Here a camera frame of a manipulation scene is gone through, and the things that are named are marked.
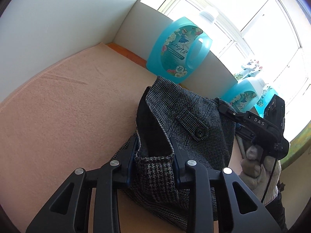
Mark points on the blue detergent jug far left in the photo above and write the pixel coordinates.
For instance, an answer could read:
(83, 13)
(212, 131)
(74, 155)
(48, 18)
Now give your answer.
(181, 48)

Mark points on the pink towel mat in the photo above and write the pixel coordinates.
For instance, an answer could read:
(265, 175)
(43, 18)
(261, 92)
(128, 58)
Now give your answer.
(66, 118)

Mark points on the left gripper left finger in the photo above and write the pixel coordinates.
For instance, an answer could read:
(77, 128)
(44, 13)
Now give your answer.
(68, 209)

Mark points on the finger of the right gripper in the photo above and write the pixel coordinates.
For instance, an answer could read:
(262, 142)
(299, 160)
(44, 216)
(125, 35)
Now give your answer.
(243, 132)
(234, 116)

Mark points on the blue detergent jug near stack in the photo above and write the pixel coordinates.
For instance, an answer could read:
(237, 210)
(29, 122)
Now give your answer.
(245, 94)

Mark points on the white gloved right hand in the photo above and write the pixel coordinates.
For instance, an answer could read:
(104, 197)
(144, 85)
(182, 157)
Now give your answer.
(256, 175)

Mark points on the landscape painting scroll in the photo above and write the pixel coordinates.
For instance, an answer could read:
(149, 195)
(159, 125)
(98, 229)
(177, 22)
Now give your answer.
(297, 147)

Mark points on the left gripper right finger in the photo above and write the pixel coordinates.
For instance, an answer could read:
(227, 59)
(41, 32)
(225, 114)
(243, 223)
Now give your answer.
(238, 209)

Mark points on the white window frame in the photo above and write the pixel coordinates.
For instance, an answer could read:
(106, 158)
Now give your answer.
(275, 32)

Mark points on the grey houndstooth pants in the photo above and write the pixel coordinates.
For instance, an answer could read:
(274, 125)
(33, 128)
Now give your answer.
(166, 110)

